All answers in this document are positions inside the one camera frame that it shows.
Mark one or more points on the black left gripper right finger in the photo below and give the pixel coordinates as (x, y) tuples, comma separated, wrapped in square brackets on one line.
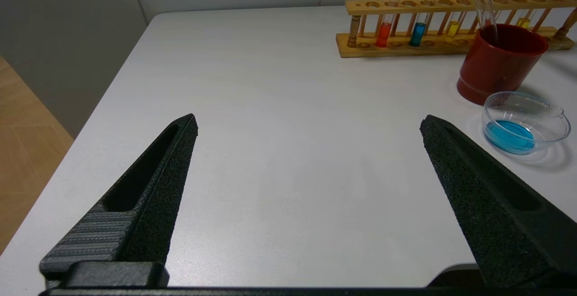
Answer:
[(496, 224)]

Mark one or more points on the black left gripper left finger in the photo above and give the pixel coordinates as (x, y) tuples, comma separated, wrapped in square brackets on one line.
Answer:
[(148, 210)]

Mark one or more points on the glass test tube yellow pigment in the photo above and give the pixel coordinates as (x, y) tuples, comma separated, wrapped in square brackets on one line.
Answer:
[(452, 29), (523, 22)]

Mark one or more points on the glass test tube blue pigment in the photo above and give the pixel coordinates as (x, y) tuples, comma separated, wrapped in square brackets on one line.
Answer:
[(417, 34), (489, 16)]

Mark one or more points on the wooden test tube rack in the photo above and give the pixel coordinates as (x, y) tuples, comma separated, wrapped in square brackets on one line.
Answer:
[(396, 50)]

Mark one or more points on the clear glass dish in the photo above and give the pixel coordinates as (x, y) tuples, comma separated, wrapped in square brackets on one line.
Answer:
[(511, 136)]

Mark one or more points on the red plastic cup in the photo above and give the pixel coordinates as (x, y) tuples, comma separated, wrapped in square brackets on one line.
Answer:
[(496, 75)]

